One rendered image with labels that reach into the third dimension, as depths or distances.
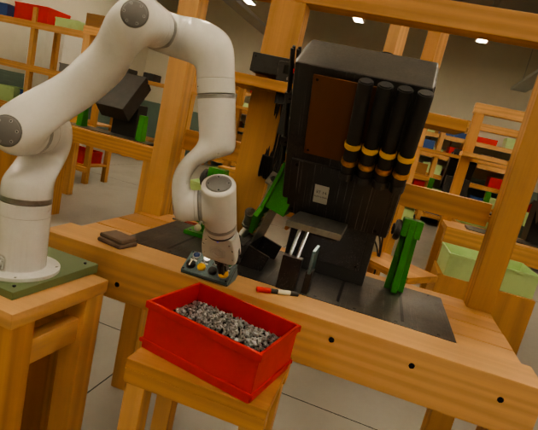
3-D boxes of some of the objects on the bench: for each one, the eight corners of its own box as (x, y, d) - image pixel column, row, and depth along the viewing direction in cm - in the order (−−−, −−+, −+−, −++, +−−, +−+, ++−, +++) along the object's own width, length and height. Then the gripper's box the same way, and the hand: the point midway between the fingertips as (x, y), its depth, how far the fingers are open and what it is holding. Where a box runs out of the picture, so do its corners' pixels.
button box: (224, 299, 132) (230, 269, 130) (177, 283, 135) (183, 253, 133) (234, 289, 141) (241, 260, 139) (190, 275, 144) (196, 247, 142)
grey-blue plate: (306, 295, 140) (317, 252, 137) (300, 293, 140) (311, 250, 137) (311, 286, 149) (321, 246, 146) (305, 284, 149) (315, 244, 146)
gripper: (252, 225, 120) (251, 269, 132) (201, 210, 123) (205, 254, 136) (242, 245, 114) (242, 288, 127) (188, 229, 118) (194, 273, 131)
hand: (223, 266), depth 130 cm, fingers closed
